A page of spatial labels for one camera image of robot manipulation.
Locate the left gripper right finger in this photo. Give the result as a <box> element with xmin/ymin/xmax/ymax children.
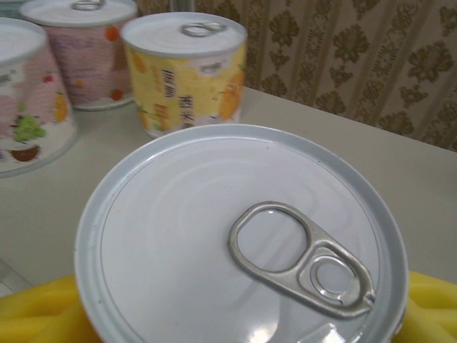
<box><xmin>391</xmin><ymin>270</ymin><xmax>457</xmax><ymax>343</ymax></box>

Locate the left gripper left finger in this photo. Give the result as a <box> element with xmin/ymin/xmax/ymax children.
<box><xmin>0</xmin><ymin>274</ymin><xmax>104</xmax><ymax>343</ymax></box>

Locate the white lid food can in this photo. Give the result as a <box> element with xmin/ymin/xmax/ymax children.
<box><xmin>74</xmin><ymin>123</ymin><xmax>410</xmax><ymax>343</ymax></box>

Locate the pink label food can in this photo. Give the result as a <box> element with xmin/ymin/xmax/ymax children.
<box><xmin>0</xmin><ymin>16</ymin><xmax>80</xmax><ymax>179</ymax></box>
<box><xmin>18</xmin><ymin>0</ymin><xmax>139</xmax><ymax>111</ymax></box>

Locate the yellow label food can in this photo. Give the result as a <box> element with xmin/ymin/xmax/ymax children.
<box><xmin>120</xmin><ymin>11</ymin><xmax>248</xmax><ymax>140</ymax></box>

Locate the teal label food can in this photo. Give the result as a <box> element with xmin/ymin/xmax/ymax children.
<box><xmin>0</xmin><ymin>0</ymin><xmax>29</xmax><ymax>18</ymax></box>

